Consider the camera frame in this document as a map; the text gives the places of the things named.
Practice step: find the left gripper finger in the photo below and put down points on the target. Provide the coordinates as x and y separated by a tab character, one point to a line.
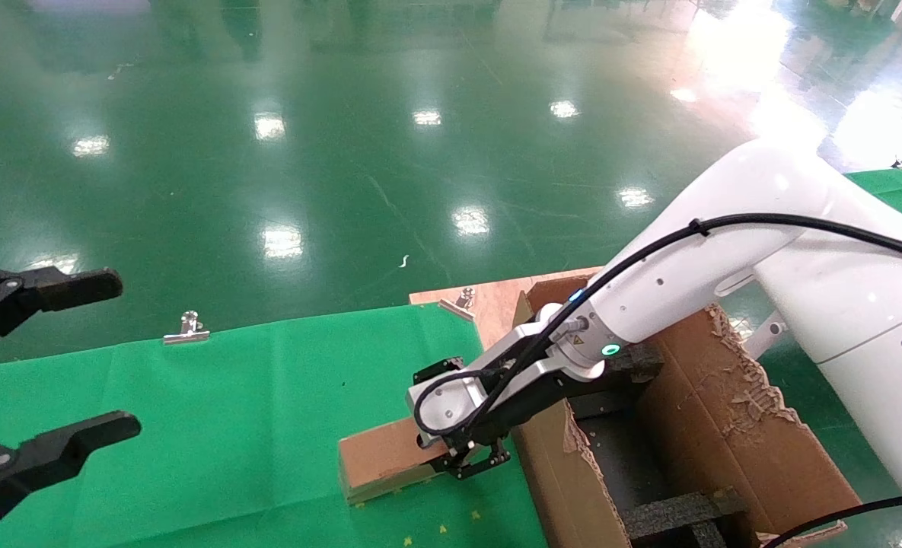
78	440
78	288

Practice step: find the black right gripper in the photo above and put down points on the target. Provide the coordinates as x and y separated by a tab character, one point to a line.
527	403

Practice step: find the long cardboard box with hole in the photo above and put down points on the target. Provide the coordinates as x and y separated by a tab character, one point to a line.
382	457

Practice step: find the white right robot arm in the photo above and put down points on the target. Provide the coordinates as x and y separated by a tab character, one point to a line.
725	251

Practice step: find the large open cardboard carton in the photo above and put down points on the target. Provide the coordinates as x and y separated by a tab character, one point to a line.
725	426

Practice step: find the black foam insert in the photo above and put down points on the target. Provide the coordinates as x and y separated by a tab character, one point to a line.
679	514
641	358

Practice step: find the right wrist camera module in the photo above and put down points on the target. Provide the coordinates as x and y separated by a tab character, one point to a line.
443	403

